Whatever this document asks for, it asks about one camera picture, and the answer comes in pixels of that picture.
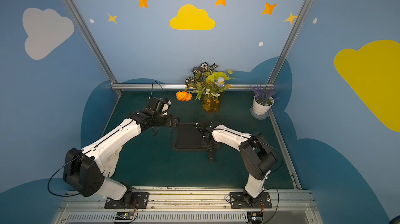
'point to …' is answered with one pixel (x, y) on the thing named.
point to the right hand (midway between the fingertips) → (210, 144)
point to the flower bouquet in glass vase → (207, 84)
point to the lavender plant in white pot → (263, 100)
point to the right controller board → (255, 217)
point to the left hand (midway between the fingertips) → (172, 117)
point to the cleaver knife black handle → (211, 155)
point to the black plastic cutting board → (187, 136)
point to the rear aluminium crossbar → (127, 87)
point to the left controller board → (124, 215)
